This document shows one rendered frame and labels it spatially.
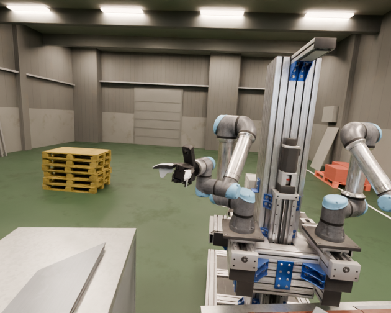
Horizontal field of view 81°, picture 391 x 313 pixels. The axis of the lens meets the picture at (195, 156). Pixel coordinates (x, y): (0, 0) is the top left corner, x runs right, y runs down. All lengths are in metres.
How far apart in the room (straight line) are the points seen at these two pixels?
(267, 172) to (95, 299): 1.08
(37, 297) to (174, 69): 11.90
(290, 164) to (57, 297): 1.21
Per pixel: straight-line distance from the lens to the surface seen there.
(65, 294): 0.98
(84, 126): 13.41
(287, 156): 1.41
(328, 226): 1.51
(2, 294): 1.10
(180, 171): 0.95
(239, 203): 1.33
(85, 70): 13.43
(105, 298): 0.96
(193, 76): 12.25
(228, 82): 11.75
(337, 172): 7.10
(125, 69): 13.12
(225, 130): 1.29
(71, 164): 5.26
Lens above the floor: 1.67
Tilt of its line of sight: 10 degrees down
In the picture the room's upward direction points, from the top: 3 degrees clockwise
